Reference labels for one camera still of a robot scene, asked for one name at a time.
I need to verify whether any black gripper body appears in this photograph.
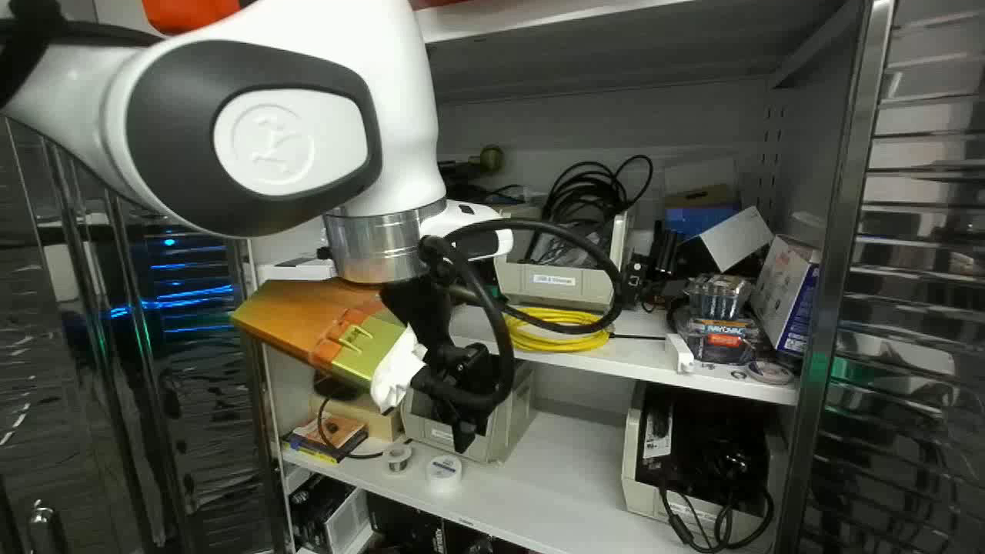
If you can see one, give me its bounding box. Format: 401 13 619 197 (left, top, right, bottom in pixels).
383 277 496 451

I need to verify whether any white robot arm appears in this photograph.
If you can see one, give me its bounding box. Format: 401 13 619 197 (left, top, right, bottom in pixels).
0 0 513 446

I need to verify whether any beige open box left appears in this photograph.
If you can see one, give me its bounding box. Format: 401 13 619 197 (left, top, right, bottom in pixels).
401 367 537 464

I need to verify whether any small cardboard box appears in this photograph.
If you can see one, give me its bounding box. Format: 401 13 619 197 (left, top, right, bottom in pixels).
322 392 401 444

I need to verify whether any grey box on shelf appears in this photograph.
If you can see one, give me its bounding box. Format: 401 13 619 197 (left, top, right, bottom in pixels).
491 211 631 314

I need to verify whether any blue box with grey lid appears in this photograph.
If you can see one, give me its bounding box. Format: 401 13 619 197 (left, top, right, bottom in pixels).
656 205 774 273

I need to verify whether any small solder spool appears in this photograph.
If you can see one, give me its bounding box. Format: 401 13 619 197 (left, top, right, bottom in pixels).
384 444 414 475

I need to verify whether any black mouse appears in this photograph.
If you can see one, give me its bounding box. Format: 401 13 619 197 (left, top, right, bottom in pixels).
313 373 364 399

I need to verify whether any flat orange black board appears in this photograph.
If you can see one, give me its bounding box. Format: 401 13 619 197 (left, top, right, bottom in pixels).
286 415 370 463

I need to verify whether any white adapter on shelf edge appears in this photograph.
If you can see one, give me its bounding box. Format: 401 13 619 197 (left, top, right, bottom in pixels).
665 331 695 375

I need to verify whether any pack of batteries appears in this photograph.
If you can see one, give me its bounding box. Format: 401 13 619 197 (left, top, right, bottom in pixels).
684 273 761 367

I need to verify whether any metal shelf unit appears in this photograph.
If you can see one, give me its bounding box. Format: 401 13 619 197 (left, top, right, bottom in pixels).
270 0 870 554

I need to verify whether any white blue carton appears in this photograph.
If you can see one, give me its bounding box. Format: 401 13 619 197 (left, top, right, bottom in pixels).
751 238 819 354

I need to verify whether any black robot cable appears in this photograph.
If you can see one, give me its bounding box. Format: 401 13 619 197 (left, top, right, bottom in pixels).
414 214 628 411

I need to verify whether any white network switch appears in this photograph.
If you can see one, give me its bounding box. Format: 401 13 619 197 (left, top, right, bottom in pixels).
259 257 336 282

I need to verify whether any beige box with black cables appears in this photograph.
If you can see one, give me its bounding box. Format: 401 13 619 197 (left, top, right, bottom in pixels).
619 384 784 554

